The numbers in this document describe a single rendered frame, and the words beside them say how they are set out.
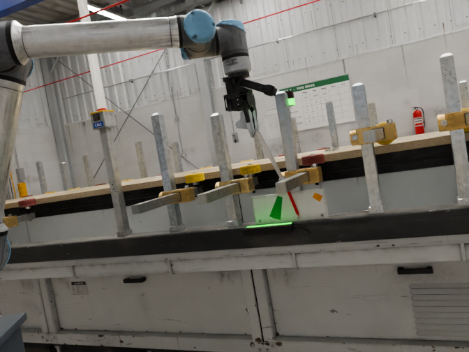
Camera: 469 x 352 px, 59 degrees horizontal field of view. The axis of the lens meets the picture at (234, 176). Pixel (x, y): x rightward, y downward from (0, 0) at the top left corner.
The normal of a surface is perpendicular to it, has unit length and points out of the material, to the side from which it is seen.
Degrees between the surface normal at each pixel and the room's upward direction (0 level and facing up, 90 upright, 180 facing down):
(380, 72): 90
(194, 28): 90
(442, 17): 90
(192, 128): 90
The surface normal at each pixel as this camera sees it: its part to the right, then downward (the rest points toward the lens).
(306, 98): -0.38, 0.11
